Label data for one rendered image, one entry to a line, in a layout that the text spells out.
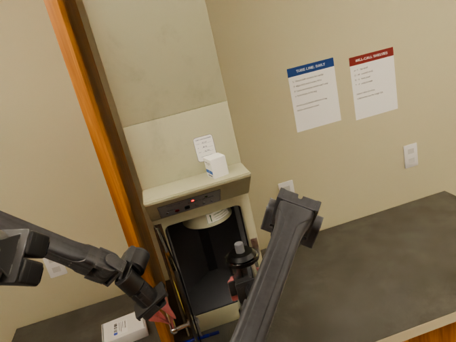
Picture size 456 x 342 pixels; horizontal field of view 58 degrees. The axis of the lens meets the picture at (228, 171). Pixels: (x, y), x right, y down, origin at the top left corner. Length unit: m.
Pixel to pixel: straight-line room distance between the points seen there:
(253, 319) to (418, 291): 1.03
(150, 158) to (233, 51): 0.64
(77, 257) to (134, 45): 0.59
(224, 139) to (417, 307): 0.83
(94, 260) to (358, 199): 1.34
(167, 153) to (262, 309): 0.72
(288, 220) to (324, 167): 1.22
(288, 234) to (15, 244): 0.40
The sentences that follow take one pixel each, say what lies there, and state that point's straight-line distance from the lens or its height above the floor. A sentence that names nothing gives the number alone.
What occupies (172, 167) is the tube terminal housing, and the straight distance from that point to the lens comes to 1.27.
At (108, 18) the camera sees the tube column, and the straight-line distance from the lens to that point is 1.22.
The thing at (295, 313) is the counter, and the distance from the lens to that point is 1.54.
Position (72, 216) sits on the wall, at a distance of 1.79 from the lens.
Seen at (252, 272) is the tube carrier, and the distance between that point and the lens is 1.29.
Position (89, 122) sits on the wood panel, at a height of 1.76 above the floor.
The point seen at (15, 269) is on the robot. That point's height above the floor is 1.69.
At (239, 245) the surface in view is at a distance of 1.27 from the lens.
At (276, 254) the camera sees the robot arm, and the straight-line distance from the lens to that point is 0.68.
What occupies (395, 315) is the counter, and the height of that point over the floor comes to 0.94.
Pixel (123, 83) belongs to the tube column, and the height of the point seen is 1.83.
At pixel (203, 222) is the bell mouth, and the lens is 1.37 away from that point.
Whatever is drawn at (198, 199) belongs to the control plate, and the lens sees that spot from 1.23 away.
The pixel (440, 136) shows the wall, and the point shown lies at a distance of 2.21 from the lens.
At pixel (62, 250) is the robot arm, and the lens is 1.08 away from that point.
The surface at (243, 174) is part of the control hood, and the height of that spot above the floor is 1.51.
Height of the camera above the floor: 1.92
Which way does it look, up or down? 19 degrees down
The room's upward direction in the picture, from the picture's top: 13 degrees counter-clockwise
